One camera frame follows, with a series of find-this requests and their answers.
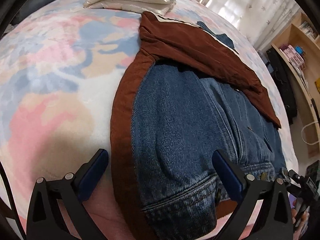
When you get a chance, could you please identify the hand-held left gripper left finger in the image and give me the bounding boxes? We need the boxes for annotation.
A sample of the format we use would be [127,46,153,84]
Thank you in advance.
[26,149,109,240]

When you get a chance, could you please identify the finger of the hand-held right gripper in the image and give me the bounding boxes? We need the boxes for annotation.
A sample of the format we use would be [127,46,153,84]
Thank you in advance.
[278,168,304,198]

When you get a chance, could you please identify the bed with cat-print sheet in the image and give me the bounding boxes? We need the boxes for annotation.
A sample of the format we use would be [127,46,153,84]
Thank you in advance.
[0,0,299,240]

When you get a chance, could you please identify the white cord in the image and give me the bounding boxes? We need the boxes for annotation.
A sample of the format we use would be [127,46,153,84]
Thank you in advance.
[301,122,320,145]

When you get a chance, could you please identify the wooden shelf unit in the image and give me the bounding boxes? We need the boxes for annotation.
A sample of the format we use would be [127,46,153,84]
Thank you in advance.
[271,12,320,158]

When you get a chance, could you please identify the white leaf-print curtain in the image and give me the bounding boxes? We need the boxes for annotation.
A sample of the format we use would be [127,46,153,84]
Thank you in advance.
[186,0,300,48]

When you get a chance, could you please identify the pink drawer boxes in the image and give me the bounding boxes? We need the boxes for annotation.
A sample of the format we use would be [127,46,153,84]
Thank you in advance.
[280,44,307,68]

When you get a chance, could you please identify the person's right hand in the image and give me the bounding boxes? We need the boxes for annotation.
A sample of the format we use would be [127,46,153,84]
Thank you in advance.
[291,200,309,233]

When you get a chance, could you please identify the row of small books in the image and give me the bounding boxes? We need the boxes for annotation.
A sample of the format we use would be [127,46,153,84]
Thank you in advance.
[299,21,315,39]

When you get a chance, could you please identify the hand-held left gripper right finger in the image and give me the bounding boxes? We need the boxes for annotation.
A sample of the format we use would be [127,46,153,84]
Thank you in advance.
[212,149,293,240]

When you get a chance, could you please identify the denim jacket with brown sleeves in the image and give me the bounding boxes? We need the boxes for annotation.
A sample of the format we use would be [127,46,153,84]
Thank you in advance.
[110,11,288,239]

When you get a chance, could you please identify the black bag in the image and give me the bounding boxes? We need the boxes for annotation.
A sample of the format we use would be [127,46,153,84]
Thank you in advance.
[265,47,298,125]

